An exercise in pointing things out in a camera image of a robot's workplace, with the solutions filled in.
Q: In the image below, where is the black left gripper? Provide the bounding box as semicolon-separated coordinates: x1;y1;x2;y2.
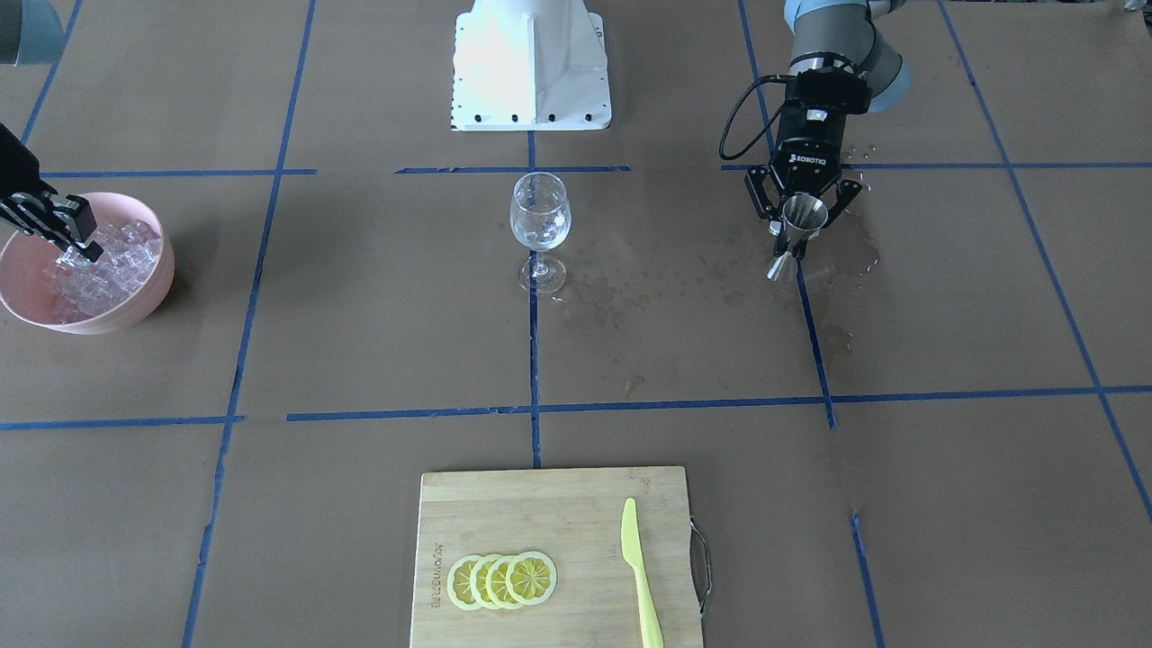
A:
744;105;863;238

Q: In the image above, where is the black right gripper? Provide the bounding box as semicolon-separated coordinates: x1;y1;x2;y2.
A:
1;125;104;263

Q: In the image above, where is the steel cocktail jigger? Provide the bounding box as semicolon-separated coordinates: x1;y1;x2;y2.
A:
767;193;829;282

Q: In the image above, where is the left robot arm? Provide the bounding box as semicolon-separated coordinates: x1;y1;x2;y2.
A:
746;1;914;238

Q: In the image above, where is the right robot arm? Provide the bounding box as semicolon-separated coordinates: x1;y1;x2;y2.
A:
1;1;104;262

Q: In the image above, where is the clear ice cubes pile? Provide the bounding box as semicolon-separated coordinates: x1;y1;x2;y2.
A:
44;219;162;324

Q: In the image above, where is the clear wine glass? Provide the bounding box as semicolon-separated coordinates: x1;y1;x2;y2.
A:
509;171;573;295

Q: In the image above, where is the pink bowl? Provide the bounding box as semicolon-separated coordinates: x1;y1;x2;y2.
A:
1;193;176;336

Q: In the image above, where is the bamboo cutting board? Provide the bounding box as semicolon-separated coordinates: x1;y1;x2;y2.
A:
409;466;704;647

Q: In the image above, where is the yellow plastic knife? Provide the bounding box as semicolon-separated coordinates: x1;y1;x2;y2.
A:
620;498;665;647

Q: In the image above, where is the lemon slices row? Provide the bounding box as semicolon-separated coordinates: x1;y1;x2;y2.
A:
447;550;559;611

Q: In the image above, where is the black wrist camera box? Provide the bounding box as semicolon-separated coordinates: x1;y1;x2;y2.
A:
783;67;872;115

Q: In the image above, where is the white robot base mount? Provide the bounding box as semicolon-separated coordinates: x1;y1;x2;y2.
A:
450;1;613;131

